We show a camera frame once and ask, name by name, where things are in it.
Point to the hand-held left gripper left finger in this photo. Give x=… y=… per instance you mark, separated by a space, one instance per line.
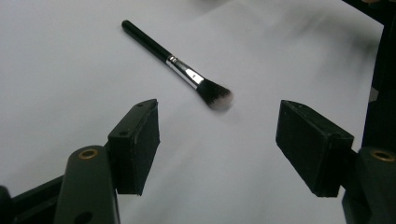
x=134 y=149

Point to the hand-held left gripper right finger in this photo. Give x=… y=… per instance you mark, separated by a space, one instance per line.
x=311 y=146

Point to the black makeup brush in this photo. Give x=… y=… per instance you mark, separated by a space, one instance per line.
x=149 y=42

